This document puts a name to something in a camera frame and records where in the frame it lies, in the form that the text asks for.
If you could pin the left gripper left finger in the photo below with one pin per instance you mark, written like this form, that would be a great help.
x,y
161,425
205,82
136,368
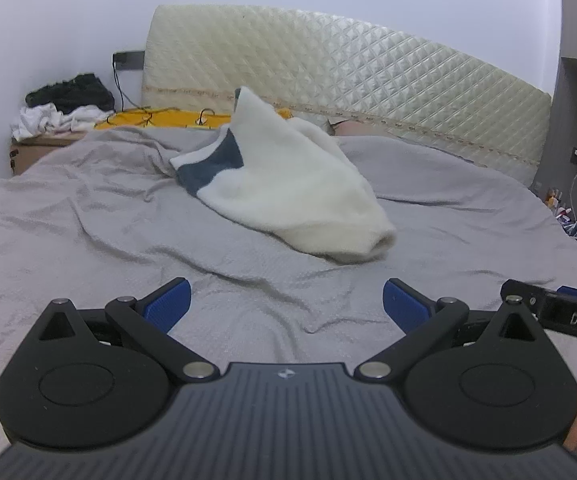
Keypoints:
x,y
95,377

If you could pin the pink pillow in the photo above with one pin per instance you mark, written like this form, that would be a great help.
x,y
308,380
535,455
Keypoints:
x,y
351,127

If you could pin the grey bed sheet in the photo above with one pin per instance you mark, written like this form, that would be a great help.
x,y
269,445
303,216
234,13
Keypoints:
x,y
105,217

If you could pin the white clothing pile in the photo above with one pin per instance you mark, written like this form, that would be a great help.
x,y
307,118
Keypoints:
x,y
47,120

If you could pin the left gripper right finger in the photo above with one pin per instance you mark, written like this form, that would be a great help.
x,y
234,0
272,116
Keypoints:
x,y
480,379

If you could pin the black clothing pile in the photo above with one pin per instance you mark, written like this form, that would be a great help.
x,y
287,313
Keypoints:
x,y
66,96

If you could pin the brown cardboard box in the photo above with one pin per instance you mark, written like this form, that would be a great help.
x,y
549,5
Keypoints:
x,y
24,154

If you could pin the yellow cloth by headboard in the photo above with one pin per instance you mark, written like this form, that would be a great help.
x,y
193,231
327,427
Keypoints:
x,y
165,118

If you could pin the cream quilted headboard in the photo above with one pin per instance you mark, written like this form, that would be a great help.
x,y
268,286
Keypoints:
x,y
325,67

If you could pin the cluttered items on nightstand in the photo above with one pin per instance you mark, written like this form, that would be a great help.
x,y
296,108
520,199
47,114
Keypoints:
x,y
562,212

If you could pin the black wall socket plate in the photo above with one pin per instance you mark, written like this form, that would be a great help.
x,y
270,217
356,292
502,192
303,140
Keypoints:
x,y
124,61

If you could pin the white blue striped sweater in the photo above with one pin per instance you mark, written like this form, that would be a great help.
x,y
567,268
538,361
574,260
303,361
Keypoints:
x,y
290,179

